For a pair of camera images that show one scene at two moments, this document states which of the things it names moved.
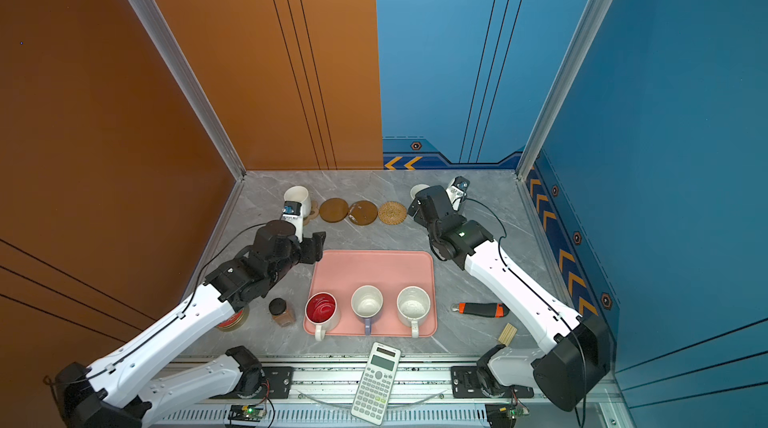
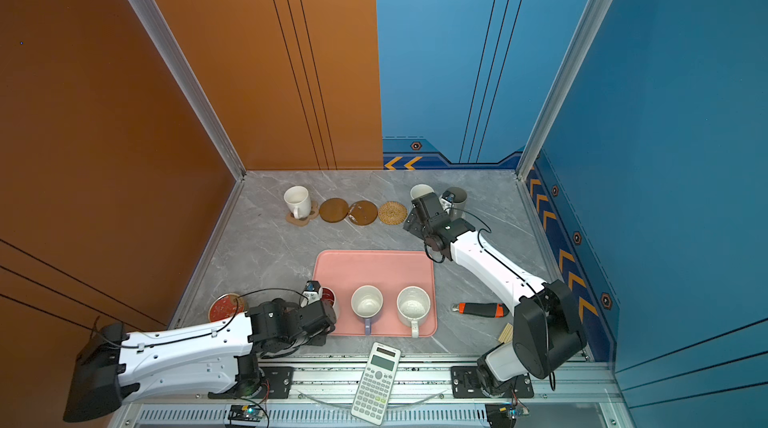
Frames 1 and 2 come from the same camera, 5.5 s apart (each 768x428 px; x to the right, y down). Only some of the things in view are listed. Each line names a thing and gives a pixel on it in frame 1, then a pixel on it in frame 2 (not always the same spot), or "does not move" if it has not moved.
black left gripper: [314, 247] -> [322, 340]
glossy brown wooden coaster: [363, 213] does not move
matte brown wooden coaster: [333, 210] does not move
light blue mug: [417, 188] does not move
